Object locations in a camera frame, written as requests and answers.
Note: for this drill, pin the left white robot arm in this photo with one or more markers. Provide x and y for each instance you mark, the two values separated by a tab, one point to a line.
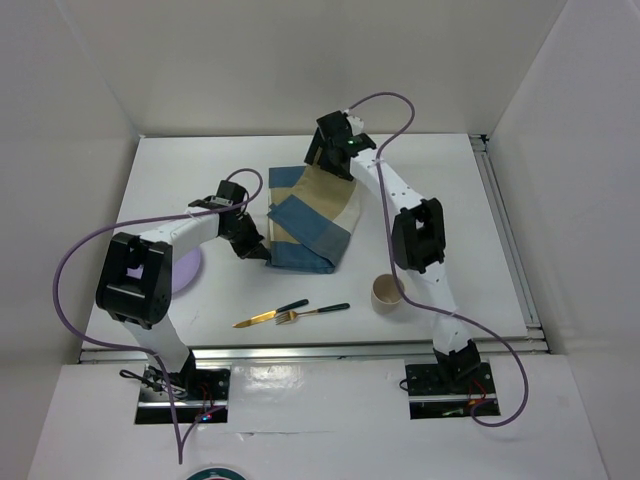
135	286

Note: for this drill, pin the blue and beige cloth placemat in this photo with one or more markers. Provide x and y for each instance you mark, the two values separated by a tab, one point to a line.
312	216

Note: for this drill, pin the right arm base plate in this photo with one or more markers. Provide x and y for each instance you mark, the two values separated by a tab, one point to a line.
431	397

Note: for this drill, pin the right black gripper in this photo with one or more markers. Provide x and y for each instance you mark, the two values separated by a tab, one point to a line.
316	143

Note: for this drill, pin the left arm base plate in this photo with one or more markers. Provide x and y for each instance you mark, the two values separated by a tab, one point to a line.
207	397

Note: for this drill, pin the gold knife dark handle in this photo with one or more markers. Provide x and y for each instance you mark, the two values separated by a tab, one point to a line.
270	314

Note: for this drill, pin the gold fork dark handle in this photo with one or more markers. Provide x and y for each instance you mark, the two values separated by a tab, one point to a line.
293	316

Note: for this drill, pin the aluminium frame rail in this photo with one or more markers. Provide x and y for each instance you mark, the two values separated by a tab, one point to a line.
168	173

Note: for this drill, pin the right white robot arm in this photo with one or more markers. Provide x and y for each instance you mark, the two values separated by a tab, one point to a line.
417	233

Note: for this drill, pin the lilac plastic plate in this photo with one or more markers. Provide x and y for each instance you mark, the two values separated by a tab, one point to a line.
185	270

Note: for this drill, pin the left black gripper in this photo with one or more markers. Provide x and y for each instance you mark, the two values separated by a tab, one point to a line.
252	241

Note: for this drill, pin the beige plastic cup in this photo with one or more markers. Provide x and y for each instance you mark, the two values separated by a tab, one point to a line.
386	295

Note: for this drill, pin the green round sticker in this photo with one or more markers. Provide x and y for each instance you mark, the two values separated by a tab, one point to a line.
217	473

